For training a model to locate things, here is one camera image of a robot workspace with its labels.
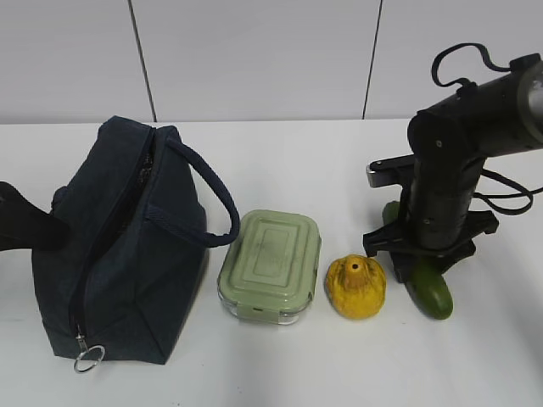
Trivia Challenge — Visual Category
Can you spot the green cucumber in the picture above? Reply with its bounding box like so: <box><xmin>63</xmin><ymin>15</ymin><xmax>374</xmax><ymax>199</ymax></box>
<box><xmin>381</xmin><ymin>201</ymin><xmax>454</xmax><ymax>320</ymax></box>

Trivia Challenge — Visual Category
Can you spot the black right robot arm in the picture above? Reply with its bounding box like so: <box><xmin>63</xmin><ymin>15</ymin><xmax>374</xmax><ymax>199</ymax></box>
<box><xmin>362</xmin><ymin>52</ymin><xmax>542</xmax><ymax>283</ymax></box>

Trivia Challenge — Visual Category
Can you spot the dark blue fabric lunch bag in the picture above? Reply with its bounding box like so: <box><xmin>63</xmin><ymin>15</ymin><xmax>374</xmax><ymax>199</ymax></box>
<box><xmin>31</xmin><ymin>116</ymin><xmax>240</xmax><ymax>365</ymax></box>

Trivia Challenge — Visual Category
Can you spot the green lid glass food container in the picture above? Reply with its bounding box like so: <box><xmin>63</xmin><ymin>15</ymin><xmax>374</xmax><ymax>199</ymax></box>
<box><xmin>217</xmin><ymin>209</ymin><xmax>322</xmax><ymax>325</ymax></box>

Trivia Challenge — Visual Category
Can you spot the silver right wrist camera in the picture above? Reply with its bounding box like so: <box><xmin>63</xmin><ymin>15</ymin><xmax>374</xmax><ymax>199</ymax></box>
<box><xmin>366</xmin><ymin>155</ymin><xmax>415</xmax><ymax>188</ymax></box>

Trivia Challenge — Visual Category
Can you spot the silver zipper pull ring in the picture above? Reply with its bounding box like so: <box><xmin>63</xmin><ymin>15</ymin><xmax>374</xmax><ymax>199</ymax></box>
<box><xmin>73</xmin><ymin>334</ymin><xmax>106</xmax><ymax>375</ymax></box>

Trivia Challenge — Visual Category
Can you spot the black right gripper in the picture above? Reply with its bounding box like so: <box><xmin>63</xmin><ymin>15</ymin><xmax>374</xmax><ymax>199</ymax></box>
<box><xmin>362</xmin><ymin>159</ymin><xmax>499</xmax><ymax>283</ymax></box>

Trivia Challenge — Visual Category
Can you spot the yellow toy pumpkin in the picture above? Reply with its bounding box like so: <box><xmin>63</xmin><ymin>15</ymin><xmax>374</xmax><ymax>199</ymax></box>
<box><xmin>325</xmin><ymin>254</ymin><xmax>387</xmax><ymax>320</ymax></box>

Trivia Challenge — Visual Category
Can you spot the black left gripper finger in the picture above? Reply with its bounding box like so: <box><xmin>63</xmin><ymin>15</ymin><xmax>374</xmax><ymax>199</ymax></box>
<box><xmin>1</xmin><ymin>181</ymin><xmax>70</xmax><ymax>251</ymax></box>

